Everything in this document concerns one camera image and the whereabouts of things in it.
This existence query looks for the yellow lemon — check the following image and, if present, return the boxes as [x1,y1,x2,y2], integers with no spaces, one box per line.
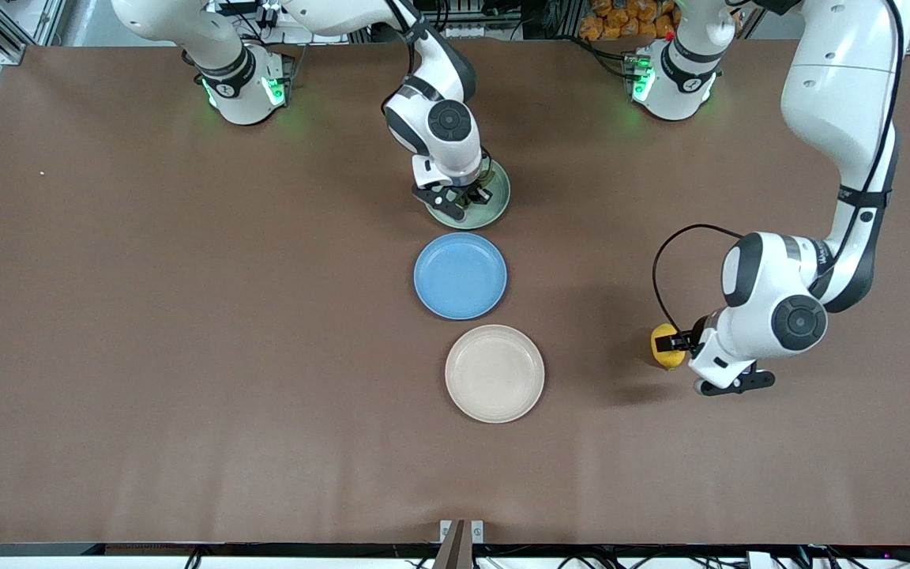
[650,322,687,371]

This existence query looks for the light green round plate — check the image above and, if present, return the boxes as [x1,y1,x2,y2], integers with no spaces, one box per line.
[424,152,512,231]

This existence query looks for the blue round plate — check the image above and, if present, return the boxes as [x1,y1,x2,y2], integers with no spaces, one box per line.
[413,232,509,321]

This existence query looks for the beige round plate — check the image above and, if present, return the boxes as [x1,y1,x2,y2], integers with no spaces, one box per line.
[445,324,545,424]

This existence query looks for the orange snack bags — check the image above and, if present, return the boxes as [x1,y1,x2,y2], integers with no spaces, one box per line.
[579,0,677,42]

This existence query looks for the white power strip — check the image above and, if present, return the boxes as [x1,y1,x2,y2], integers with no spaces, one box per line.
[218,2,284,26]

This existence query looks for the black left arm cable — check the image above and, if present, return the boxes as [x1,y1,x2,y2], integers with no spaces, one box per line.
[652,0,902,337]

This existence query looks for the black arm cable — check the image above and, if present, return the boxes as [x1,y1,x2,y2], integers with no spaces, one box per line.
[652,0,902,337]
[382,0,424,104]

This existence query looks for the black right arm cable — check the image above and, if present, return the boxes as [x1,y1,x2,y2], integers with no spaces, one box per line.
[382,0,424,104]

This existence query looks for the metal table edge bracket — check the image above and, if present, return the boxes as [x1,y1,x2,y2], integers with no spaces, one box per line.
[439,519,485,569]

